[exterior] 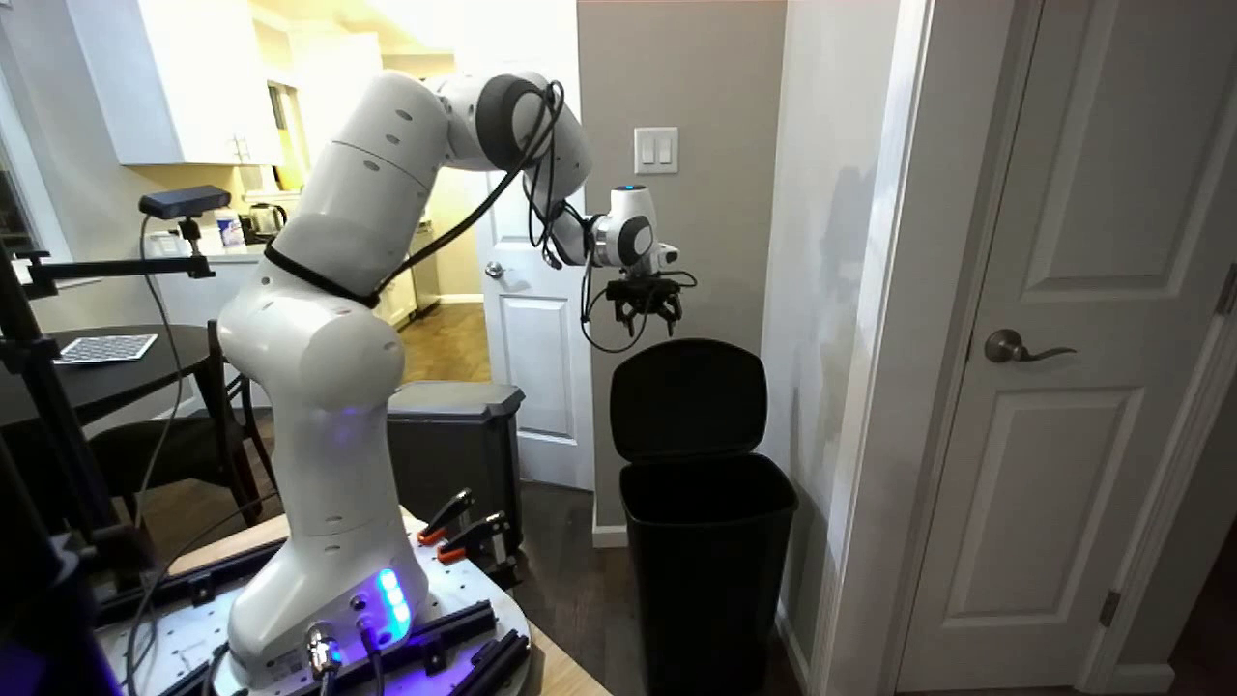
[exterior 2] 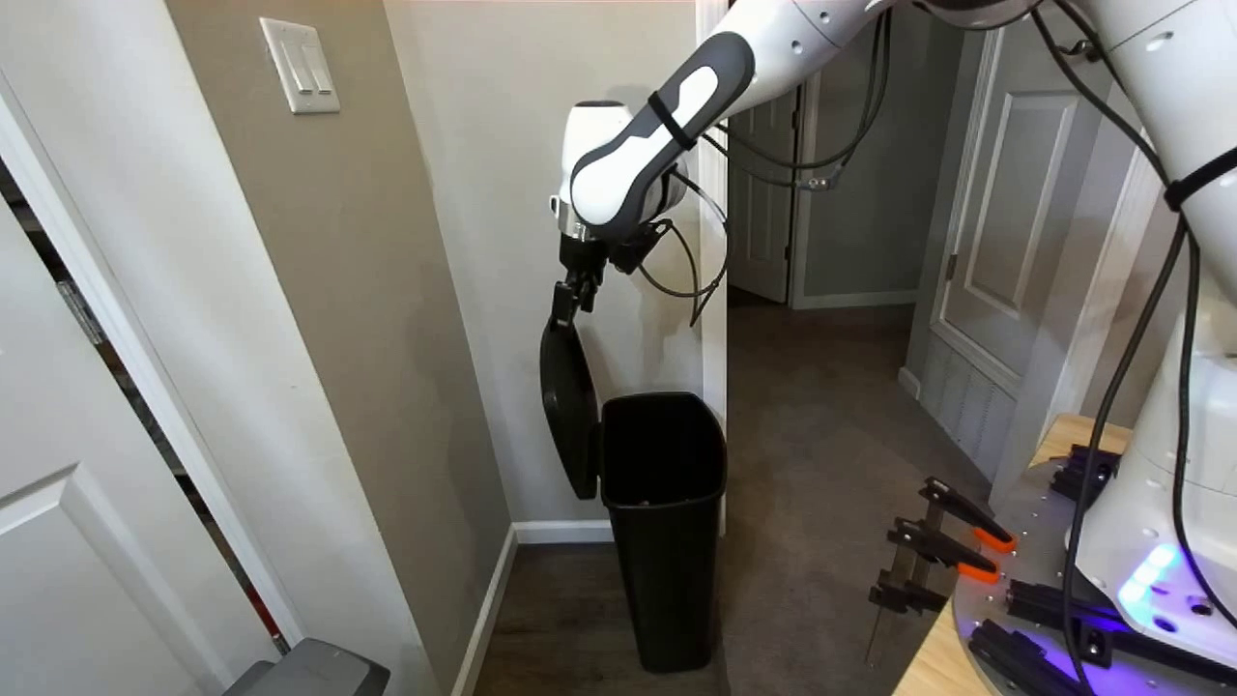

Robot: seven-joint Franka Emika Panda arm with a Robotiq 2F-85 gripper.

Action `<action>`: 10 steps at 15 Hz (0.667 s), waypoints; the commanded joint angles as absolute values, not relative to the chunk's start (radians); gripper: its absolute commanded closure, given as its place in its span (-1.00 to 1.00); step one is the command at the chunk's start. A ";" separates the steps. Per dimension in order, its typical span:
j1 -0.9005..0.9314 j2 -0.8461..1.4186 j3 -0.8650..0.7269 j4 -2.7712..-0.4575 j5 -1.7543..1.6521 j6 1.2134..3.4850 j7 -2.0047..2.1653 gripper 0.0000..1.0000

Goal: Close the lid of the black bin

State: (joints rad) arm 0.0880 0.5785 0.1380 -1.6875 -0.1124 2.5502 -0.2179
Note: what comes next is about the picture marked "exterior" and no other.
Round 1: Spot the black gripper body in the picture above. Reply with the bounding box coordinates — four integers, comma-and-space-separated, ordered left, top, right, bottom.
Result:
600, 262, 690, 334

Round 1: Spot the black bin lid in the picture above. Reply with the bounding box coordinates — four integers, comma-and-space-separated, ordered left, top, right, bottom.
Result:
607, 335, 772, 465

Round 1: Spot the black bin body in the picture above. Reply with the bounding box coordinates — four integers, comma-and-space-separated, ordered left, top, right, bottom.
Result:
613, 451, 801, 696

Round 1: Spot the white panel door round knob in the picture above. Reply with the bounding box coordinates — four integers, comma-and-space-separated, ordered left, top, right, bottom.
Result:
471, 190, 600, 496

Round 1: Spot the white kitchen counter cabinet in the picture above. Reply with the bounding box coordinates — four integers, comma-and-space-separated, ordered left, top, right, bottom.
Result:
375, 218, 444, 334

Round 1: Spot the dark grey storage box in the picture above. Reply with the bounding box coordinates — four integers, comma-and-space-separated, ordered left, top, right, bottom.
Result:
380, 380, 531, 548

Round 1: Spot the white robot mounting board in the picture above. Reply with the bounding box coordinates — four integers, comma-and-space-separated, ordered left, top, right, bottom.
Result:
91, 508, 549, 696

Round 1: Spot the metal kettle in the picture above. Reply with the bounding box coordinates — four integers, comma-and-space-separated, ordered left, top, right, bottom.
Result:
236, 199, 292, 249

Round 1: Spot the white upper kitchen cabinet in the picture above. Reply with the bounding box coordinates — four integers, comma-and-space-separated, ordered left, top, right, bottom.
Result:
60, 0, 286, 170

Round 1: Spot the black round table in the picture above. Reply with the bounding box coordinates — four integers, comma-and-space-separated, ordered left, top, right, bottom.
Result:
0, 320, 266, 525

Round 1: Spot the grey tablet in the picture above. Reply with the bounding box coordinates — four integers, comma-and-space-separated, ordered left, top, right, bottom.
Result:
54, 329, 162, 370

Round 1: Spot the white light switch plate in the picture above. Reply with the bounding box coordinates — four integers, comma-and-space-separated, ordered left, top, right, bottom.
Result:
630, 124, 684, 177

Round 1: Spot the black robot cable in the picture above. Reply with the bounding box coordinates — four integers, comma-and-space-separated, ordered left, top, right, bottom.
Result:
380, 79, 702, 358

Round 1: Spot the orange handled black clamp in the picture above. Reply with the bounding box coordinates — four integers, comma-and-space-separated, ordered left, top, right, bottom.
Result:
413, 485, 479, 548
431, 508, 522, 570

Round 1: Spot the metal lever door handle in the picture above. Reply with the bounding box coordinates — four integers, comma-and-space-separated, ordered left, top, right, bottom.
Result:
980, 325, 1077, 369

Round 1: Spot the black aluminium rail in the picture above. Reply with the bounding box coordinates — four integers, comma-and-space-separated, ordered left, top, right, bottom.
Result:
318, 596, 502, 688
444, 628, 538, 696
87, 539, 286, 628

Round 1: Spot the black external camera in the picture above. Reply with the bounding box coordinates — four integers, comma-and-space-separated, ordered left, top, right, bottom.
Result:
134, 183, 236, 226

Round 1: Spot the white panel door lever handle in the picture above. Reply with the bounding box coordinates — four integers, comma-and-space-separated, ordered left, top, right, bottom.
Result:
893, 0, 1237, 696

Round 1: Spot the black camera stand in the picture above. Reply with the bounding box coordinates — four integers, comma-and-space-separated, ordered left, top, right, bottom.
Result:
0, 209, 219, 615

